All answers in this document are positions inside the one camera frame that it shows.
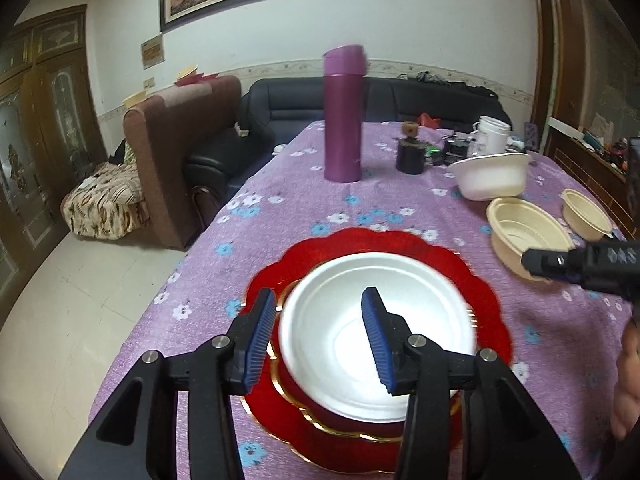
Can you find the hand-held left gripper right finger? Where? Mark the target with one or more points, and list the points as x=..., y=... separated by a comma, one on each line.
x=377, y=340

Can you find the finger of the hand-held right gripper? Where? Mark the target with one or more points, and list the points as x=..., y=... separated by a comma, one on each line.
x=545, y=262

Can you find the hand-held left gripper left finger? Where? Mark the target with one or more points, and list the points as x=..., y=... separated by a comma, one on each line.
x=260, y=340

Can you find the large cream plastic bowl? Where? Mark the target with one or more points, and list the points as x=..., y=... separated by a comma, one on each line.
x=520, y=232

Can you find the round white foam bowl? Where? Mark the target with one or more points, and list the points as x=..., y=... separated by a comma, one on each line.
x=325, y=320

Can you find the small cream plastic bowl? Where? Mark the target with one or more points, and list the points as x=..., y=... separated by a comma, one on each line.
x=585, y=215

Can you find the small red glass plate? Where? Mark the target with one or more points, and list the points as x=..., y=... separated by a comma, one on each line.
x=345, y=422

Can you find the large red glass plate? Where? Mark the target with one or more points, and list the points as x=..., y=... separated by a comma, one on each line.
x=450, y=270

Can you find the deep white bowl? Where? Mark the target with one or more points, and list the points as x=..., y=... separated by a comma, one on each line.
x=492, y=180

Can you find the person's right hand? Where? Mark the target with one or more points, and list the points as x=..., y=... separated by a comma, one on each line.
x=627, y=385

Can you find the purple floral tablecloth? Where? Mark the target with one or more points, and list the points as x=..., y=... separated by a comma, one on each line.
x=280, y=220

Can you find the beige cloth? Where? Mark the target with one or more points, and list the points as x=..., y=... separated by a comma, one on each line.
x=515, y=142

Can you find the white plastic container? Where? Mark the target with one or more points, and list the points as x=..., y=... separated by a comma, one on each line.
x=490, y=137

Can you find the black cylindrical container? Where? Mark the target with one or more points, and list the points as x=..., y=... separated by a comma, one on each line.
x=456, y=149

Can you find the green wrapper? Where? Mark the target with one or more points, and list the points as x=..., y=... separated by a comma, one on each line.
x=433, y=150

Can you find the black jar with cork lid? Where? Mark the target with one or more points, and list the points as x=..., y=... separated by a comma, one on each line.
x=410, y=160

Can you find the red plastic bag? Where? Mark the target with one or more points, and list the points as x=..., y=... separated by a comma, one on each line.
x=429, y=120

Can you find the brown armchair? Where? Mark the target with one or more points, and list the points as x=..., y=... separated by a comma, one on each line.
x=165, y=160

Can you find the patterned blanket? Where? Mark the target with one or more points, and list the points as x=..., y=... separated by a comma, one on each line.
x=100, y=205

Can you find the purple thermos bottle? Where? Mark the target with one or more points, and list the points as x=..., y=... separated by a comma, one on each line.
x=342, y=125

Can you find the black leather sofa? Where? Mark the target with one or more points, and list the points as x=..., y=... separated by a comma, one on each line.
x=300, y=105

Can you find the red decoration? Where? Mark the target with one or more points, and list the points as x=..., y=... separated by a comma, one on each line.
x=200, y=79

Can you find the wooden glass-door cabinet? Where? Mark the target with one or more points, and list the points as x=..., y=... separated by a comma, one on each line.
x=50, y=110

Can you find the wooden door frame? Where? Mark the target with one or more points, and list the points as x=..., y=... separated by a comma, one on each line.
x=560, y=35

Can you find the yellow wall plaque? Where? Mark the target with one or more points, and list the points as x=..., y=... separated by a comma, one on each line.
x=153, y=51

